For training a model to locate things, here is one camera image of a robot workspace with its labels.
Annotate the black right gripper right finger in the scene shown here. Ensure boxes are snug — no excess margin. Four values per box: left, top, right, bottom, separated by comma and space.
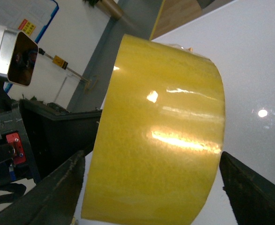
219, 151, 275, 225

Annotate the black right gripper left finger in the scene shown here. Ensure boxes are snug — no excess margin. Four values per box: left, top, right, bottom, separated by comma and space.
0, 150, 85, 225

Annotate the yellow tape roll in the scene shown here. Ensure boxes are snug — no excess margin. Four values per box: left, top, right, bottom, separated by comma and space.
81, 35, 225, 225

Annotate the black left robot gripper assembly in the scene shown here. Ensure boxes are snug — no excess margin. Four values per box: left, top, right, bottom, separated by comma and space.
0, 82, 102, 187

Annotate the silver camera box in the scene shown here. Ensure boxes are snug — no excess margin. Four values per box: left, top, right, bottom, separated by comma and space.
0, 25, 38, 86

